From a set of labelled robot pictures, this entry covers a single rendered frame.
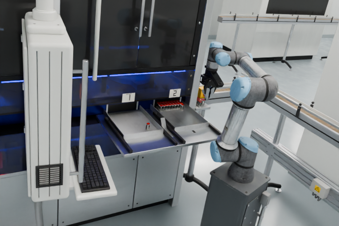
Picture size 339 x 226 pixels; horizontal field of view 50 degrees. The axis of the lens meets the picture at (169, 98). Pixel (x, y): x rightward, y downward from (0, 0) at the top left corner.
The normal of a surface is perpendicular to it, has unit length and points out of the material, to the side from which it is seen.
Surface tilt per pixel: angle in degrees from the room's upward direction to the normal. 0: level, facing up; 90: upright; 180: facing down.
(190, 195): 0
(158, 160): 90
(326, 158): 90
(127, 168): 90
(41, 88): 90
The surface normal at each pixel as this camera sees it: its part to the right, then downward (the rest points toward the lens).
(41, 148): 0.36, 0.42
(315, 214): 0.13, -0.91
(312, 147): -0.87, 0.09
